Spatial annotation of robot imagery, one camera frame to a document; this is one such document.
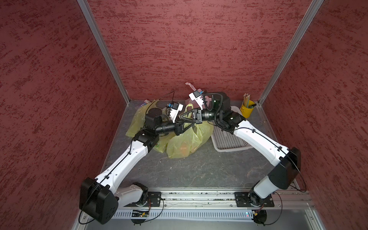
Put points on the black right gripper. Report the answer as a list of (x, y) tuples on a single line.
[(200, 119)]

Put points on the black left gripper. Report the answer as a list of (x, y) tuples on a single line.
[(178, 128)]

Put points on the green avocado plastic bag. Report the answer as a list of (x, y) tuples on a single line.
[(195, 137)]

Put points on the orange red peach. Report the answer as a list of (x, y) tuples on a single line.
[(184, 151)]

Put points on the pink plastic bag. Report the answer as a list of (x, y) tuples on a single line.
[(207, 99)]

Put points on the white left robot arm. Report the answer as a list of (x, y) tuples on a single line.
[(97, 196)]

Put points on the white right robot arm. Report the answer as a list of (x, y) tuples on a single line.
[(286, 162)]

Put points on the white plastic basket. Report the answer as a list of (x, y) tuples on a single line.
[(226, 142)]

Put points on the yellow pencil cup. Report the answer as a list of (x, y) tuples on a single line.
[(247, 108)]

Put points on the colored pencils bundle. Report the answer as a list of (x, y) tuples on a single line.
[(246, 100)]

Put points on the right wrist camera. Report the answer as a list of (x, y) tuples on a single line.
[(198, 98)]

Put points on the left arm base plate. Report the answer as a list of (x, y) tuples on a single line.
[(153, 200)]

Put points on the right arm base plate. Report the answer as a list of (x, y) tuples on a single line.
[(243, 199)]

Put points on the white slotted cable duct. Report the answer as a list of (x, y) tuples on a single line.
[(188, 214)]

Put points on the right aluminium corner post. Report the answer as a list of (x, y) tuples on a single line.
[(297, 37)]

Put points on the aluminium corner post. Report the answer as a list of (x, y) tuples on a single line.
[(297, 37), (88, 15)]

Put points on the aluminium front rail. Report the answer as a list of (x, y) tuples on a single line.
[(219, 199)]

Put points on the left aluminium corner post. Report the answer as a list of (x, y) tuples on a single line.
[(88, 15)]

